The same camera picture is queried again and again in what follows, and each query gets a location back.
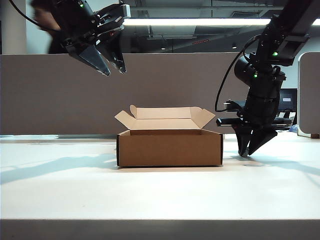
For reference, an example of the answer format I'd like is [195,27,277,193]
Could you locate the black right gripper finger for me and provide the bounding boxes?
[247,129,279,157]
[234,128,254,154]

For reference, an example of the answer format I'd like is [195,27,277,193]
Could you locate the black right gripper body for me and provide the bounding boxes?
[216,92,294,131]

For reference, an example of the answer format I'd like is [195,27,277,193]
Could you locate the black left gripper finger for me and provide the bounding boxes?
[98,40,127,75]
[71,44,112,77]

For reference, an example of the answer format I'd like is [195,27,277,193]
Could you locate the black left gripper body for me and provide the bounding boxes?
[61,14,125,58]

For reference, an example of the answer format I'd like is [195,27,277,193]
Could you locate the open brown cardboard box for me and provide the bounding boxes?
[114,104,223,169]

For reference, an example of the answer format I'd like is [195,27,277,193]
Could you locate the large black display screen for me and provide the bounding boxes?
[278,88,298,111]

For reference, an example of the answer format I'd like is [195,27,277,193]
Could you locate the brown divider with white rim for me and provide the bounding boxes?
[297,51,320,138]

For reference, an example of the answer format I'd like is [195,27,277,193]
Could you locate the wide brown desk divider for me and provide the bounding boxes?
[0,52,251,136]

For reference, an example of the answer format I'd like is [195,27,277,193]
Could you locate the person in dark clothing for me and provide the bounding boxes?
[32,4,69,55]

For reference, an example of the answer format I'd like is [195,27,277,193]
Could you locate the long ceiling light strip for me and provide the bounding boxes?
[121,17,320,27]

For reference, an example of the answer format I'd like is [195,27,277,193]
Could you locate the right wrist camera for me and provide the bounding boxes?
[223,99,247,112]

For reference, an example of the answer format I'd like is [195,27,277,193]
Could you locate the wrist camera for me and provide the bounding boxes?
[223,99,247,112]
[92,4,132,26]

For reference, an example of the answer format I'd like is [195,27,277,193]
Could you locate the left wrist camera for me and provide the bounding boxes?
[92,4,132,26]

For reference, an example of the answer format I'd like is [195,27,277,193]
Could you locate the black right camera cable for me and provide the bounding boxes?
[214,34,264,113]

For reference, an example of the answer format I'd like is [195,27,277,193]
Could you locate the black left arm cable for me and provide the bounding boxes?
[9,0,52,33]

